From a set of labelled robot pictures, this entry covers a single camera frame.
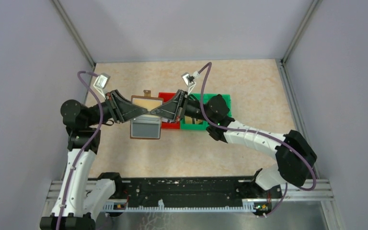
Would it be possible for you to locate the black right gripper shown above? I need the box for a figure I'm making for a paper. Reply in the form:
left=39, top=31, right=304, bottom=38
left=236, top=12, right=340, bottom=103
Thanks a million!
left=151, top=90, right=214, bottom=123

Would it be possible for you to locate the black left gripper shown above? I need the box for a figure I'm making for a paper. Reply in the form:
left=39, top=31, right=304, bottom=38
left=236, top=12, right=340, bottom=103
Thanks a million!
left=86, top=89, right=148, bottom=127

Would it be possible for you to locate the silver card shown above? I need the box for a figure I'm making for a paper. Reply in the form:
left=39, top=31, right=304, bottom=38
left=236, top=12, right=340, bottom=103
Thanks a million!
left=130, top=120, right=161, bottom=139

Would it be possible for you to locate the brown leather card holder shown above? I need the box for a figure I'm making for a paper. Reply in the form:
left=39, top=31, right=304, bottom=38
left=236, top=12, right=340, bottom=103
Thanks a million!
left=130, top=90, right=161, bottom=140

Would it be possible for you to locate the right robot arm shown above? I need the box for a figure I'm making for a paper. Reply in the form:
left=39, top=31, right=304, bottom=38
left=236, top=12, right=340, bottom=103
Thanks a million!
left=150, top=90, right=317, bottom=197

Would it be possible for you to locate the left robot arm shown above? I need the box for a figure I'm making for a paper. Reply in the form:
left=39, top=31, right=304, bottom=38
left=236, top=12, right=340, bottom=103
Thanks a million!
left=40, top=90, right=148, bottom=230

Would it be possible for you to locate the gold credit card stack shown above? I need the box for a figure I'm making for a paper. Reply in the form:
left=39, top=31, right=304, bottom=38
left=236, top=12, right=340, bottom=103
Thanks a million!
left=184, top=116, right=203, bottom=125

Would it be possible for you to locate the green bin with gold cards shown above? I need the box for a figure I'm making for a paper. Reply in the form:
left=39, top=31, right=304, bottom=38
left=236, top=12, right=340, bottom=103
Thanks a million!
left=180, top=93, right=209, bottom=130

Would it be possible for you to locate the green bin with black cards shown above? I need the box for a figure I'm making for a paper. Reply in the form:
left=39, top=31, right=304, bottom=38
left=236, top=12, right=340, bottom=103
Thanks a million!
left=205, top=94, right=231, bottom=120

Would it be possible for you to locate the red plastic bin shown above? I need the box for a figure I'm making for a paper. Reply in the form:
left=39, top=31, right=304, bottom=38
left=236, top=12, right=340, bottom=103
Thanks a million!
left=158, top=92, right=181, bottom=129

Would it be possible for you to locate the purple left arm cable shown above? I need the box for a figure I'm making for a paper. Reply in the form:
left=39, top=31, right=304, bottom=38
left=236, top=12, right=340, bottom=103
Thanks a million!
left=55, top=71, right=104, bottom=230

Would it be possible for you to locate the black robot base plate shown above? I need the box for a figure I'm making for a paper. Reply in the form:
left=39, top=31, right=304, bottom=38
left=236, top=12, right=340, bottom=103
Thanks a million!
left=110, top=176, right=282, bottom=209

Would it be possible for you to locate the aluminium frame rail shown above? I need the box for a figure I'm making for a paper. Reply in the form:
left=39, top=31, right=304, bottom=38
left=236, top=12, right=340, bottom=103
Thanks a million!
left=47, top=177, right=334, bottom=217

